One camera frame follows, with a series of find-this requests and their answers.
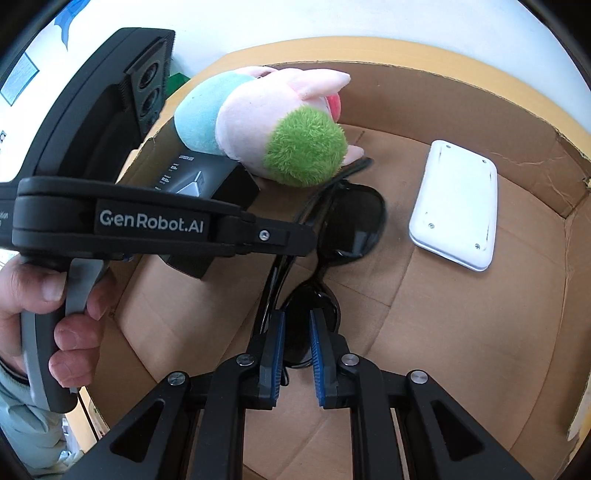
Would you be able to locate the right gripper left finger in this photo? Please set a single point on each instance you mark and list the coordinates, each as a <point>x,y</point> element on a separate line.
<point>192,427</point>

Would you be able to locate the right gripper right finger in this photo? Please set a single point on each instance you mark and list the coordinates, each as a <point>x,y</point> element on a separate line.
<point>403,426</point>

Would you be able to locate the white plastic device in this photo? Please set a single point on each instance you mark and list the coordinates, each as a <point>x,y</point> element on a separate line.
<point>456,211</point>

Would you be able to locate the pastel plush toy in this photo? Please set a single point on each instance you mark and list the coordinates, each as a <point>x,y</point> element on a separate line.
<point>280,124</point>

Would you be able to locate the black sunglasses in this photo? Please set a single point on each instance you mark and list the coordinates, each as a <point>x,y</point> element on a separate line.
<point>352,219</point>

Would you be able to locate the person left hand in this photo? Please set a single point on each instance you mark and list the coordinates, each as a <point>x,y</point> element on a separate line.
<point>78,336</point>

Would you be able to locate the grey green jacket sleeve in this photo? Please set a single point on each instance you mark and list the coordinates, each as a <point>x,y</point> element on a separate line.
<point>36,435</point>

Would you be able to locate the green cloth covered table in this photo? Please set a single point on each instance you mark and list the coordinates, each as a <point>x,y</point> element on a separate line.
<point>174,82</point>

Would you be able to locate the brown cardboard box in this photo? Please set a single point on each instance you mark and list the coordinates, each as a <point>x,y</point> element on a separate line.
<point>510,344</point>

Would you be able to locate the blue wall poster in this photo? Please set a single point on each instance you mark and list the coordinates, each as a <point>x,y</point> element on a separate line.
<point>19,78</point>

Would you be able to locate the blue ribbon wall decal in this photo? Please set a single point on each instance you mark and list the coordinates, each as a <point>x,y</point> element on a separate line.
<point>64,19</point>

